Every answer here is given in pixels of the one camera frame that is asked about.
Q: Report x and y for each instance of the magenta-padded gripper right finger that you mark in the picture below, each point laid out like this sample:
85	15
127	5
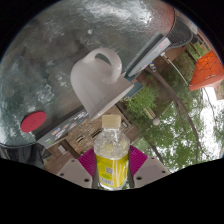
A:
150	170

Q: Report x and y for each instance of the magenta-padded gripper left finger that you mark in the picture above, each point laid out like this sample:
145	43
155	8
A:
76	172

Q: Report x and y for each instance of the clear bottle with yellow label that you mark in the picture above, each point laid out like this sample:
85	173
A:
111	160

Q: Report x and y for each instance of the black laptop with stickers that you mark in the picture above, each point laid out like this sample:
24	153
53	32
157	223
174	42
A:
63	128

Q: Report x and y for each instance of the flat round red coaster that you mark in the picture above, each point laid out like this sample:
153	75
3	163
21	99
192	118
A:
33	121

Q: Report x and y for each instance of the green plant in blue pot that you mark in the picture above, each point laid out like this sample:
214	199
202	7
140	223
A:
141	101

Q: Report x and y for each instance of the white mug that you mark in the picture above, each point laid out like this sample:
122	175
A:
96	88

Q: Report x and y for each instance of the yellow and blue striped cone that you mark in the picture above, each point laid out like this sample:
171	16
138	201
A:
152	67

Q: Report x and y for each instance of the grey laptop with stickers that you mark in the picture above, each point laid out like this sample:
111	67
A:
148	56

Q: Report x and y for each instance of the orange patio umbrella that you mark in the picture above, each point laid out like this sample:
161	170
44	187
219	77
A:
208	71

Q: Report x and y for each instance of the globe-topped lamp post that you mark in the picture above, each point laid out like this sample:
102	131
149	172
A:
155	121

